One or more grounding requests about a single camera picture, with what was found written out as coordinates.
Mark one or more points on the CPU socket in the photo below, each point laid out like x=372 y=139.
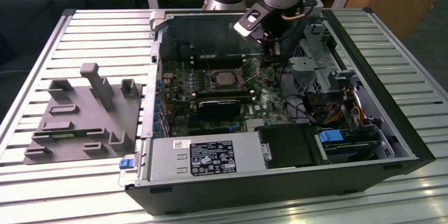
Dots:
x=212 y=82

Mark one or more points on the black disk bay cover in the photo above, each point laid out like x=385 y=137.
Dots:
x=290 y=145

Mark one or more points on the metal drive cage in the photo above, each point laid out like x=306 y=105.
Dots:
x=308 y=64

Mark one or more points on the green motherboard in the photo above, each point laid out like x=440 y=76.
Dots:
x=269 y=98

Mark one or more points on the black graphics card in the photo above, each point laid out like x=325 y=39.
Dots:
x=218 y=108

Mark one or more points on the silver chipset heatsink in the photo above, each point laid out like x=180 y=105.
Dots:
x=256 y=124

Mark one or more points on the hard disk in blue carrier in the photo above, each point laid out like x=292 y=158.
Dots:
x=330 y=135

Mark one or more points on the silver power supply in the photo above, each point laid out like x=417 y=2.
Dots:
x=168 y=161

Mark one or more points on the black PC case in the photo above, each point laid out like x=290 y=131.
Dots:
x=244 y=197

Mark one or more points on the grey parts rack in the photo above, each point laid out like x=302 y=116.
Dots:
x=86 y=119

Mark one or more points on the blue case latch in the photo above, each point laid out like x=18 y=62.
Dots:
x=126 y=163

